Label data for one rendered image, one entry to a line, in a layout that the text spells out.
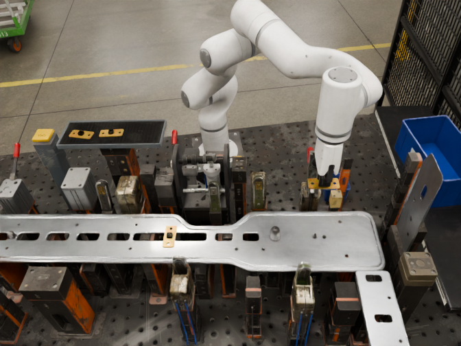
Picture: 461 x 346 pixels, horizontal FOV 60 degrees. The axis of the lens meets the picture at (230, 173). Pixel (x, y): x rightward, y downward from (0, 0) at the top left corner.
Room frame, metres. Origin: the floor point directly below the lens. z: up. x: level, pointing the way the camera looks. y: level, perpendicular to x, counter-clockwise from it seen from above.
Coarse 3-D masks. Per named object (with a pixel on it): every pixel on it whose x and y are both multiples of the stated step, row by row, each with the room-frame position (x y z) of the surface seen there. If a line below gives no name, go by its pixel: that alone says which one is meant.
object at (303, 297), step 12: (300, 288) 0.53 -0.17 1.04; (312, 288) 0.53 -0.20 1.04; (300, 300) 0.49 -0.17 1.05; (312, 300) 0.49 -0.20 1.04; (300, 312) 0.48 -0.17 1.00; (312, 312) 0.48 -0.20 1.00; (288, 324) 0.54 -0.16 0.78; (300, 324) 0.49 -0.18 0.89; (288, 336) 0.52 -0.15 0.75; (300, 336) 0.49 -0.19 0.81
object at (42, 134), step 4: (36, 132) 1.15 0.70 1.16; (40, 132) 1.15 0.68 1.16; (44, 132) 1.14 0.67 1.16; (48, 132) 1.14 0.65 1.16; (52, 132) 1.15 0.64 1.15; (36, 136) 1.13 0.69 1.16; (40, 136) 1.13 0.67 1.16; (44, 136) 1.12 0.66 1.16; (48, 136) 1.12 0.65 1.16; (32, 140) 1.11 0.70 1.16; (36, 140) 1.11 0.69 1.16; (40, 140) 1.11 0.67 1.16; (44, 140) 1.11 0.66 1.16; (48, 140) 1.11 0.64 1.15
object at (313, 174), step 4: (312, 152) 0.89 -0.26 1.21; (312, 156) 0.88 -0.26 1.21; (312, 160) 0.88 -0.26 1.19; (312, 164) 0.88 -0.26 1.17; (308, 168) 0.88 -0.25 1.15; (312, 168) 0.88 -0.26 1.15; (316, 168) 0.88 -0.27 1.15; (308, 172) 0.88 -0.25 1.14; (312, 172) 0.88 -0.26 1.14; (316, 172) 0.87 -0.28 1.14; (308, 176) 0.87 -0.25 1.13; (312, 176) 0.87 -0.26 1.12; (316, 176) 0.87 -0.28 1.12; (312, 184) 0.87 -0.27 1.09; (308, 188) 0.86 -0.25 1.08; (308, 192) 0.86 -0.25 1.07; (316, 192) 0.85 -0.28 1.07; (308, 196) 0.85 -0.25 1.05; (316, 196) 0.85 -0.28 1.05
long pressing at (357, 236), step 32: (0, 224) 0.86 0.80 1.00; (32, 224) 0.85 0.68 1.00; (64, 224) 0.84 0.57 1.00; (96, 224) 0.83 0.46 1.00; (128, 224) 0.82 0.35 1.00; (160, 224) 0.81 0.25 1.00; (256, 224) 0.79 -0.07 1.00; (288, 224) 0.78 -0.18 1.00; (320, 224) 0.77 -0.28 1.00; (352, 224) 0.76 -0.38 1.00; (0, 256) 0.73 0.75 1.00; (32, 256) 0.72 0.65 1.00; (64, 256) 0.71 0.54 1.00; (96, 256) 0.71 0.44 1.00; (128, 256) 0.70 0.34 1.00; (160, 256) 0.69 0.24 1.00; (192, 256) 0.68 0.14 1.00; (224, 256) 0.68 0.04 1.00; (256, 256) 0.67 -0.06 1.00; (288, 256) 0.66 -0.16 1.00; (320, 256) 0.65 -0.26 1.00; (352, 256) 0.65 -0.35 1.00
